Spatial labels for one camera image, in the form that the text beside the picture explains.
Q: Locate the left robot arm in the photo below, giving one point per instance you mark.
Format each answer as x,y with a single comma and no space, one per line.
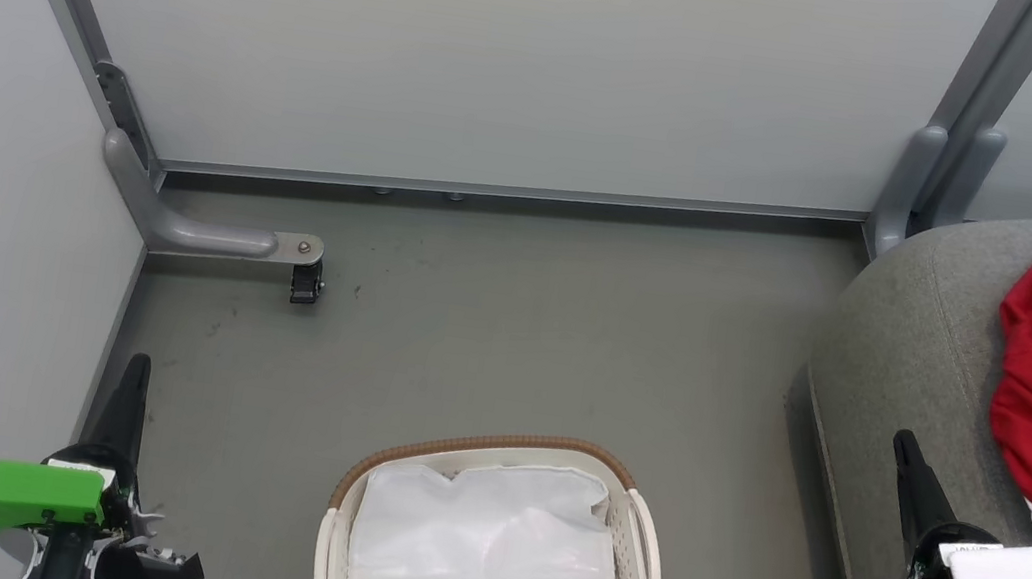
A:
134,564

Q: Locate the left gripper body green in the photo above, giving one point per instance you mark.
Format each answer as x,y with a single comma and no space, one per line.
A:
2,495

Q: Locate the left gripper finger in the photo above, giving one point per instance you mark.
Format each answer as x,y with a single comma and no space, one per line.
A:
107,434
134,438

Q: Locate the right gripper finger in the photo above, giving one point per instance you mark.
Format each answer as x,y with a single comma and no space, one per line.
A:
934,510
916,517

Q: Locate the grey fabric sofa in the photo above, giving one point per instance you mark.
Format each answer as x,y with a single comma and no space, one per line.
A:
923,337

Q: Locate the grey partition bottom rail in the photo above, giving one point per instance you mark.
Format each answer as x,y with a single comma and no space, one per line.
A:
510,190

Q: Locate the black caster wheel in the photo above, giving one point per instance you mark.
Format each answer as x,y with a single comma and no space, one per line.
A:
305,285

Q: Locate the white laundry basket brown rim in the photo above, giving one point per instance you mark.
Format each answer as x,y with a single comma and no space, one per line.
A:
641,549

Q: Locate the white plastic bag liner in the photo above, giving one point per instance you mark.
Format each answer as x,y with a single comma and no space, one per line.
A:
488,558

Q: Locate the long grey partition foot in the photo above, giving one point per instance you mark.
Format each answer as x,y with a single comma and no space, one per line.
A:
200,235

